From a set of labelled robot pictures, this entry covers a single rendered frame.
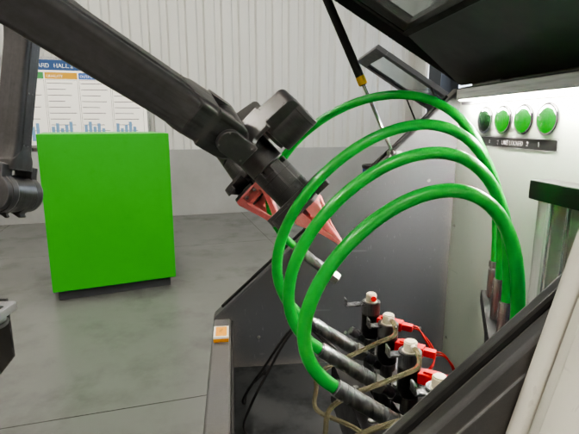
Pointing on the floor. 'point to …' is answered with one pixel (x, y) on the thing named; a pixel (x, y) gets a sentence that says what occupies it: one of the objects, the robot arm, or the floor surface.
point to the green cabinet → (107, 211)
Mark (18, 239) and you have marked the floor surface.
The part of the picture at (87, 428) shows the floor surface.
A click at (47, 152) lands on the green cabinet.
